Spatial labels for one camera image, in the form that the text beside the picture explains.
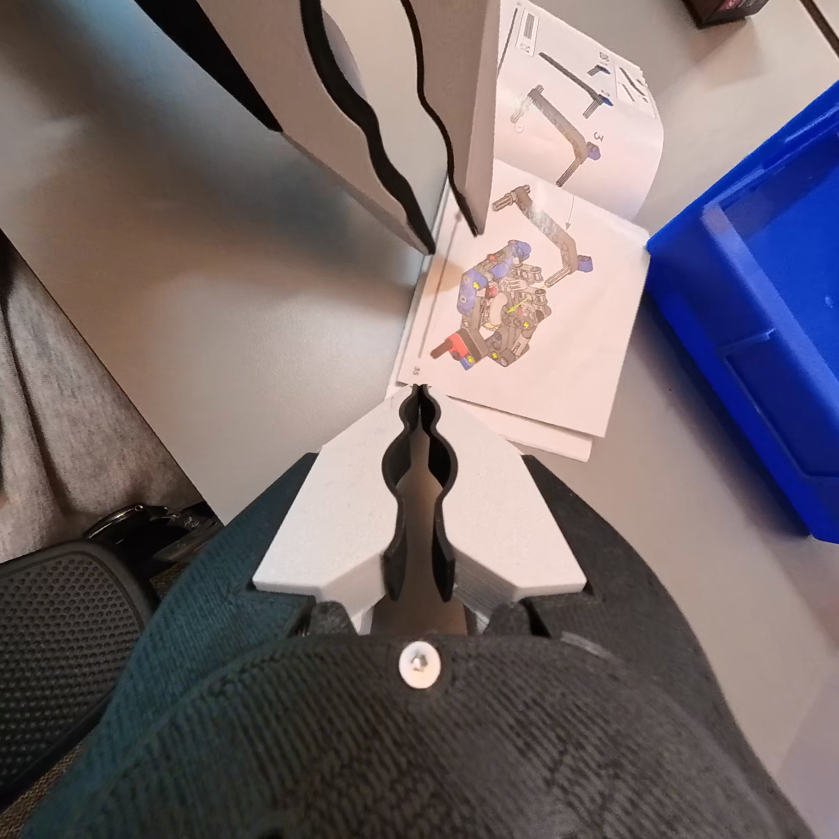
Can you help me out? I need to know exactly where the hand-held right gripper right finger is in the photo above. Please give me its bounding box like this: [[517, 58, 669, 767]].
[[423, 387, 587, 600]]

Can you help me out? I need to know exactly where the blue storage bin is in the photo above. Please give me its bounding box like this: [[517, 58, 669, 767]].
[[645, 85, 839, 545]]

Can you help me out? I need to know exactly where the instruction manual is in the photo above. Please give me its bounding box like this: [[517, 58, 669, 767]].
[[396, 0, 666, 461]]

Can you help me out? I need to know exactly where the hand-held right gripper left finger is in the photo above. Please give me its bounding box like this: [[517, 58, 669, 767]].
[[252, 387, 420, 600]]

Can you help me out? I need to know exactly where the black toy set box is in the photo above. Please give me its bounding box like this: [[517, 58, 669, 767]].
[[682, 0, 769, 28]]

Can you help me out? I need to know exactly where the black office chair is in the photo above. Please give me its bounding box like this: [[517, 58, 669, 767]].
[[0, 501, 224, 797]]

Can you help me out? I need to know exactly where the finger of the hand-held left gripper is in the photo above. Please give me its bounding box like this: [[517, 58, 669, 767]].
[[197, 0, 438, 255], [401, 0, 503, 237]]

